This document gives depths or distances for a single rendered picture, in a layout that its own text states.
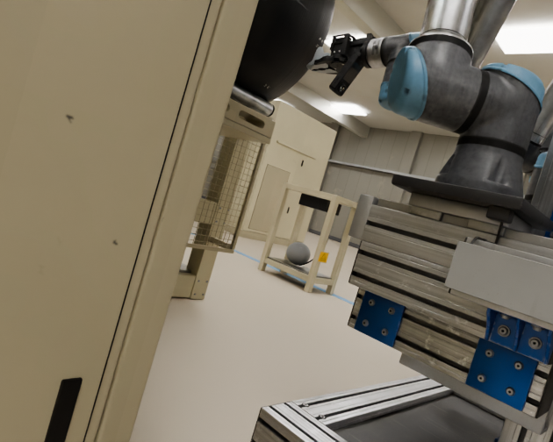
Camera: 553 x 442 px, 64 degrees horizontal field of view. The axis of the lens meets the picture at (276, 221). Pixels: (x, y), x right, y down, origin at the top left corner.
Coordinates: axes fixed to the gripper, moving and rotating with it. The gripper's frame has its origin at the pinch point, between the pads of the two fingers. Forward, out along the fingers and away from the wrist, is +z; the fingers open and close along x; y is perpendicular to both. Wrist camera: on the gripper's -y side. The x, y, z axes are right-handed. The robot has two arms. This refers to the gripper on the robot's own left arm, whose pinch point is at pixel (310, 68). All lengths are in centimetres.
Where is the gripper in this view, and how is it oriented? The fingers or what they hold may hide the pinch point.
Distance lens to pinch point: 139.2
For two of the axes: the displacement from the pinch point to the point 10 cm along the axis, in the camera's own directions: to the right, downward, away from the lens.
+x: -6.3, -1.6, -7.6
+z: -7.5, -1.2, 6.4
